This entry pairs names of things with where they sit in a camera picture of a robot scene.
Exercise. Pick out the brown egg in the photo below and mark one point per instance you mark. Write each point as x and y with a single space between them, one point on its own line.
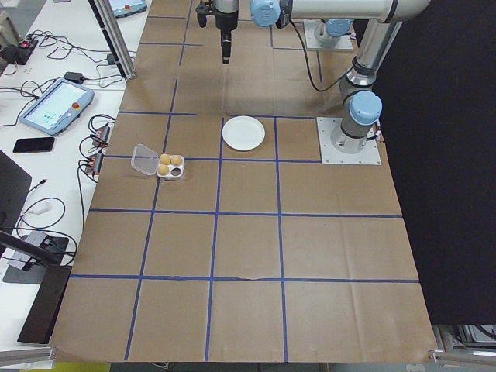
163 169
177 159
165 159

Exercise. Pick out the silver arm base plug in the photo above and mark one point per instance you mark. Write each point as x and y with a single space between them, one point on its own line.
378 134

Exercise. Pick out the white round plate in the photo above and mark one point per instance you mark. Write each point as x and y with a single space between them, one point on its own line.
244 133

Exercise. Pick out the clear plastic egg box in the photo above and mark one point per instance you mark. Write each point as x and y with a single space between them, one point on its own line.
143 160

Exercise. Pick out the blue grey teach pendant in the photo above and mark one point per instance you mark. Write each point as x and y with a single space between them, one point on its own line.
54 104
128 9

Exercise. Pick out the black power adapter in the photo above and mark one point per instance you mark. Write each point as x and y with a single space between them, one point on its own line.
111 59
73 76

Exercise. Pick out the black orange usb adapter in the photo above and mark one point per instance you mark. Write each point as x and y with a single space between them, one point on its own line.
101 133
94 162

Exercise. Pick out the black power strip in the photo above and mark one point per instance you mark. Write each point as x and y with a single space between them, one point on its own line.
29 43

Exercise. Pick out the white side desk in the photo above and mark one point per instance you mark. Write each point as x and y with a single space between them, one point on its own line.
62 174

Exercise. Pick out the black electronics box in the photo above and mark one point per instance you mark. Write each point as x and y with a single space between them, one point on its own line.
15 54

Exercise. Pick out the black smartphone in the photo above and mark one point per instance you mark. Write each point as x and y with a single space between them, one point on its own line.
34 145

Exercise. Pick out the white computer mouse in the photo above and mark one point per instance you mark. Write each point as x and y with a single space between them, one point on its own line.
40 207

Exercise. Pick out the black computer monitor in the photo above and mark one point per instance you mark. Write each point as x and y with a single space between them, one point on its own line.
11 186

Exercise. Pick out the grey monitor stand base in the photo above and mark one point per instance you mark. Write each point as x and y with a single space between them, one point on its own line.
27 277

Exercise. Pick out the black flat panel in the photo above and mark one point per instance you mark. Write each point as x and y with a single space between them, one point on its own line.
42 306

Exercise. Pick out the aluminium corner profile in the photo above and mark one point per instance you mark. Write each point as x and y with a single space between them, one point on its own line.
465 354
23 353

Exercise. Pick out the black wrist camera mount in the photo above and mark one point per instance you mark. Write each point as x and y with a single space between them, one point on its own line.
202 11

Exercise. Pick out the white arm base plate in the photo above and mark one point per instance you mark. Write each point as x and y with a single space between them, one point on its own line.
368 157
310 42

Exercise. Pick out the aluminium profile post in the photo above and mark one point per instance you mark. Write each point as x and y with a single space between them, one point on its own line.
116 42

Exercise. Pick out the black frame cover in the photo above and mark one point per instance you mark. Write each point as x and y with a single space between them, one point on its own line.
445 155

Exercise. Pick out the metal frame bars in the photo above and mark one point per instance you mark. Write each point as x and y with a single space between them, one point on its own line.
465 337

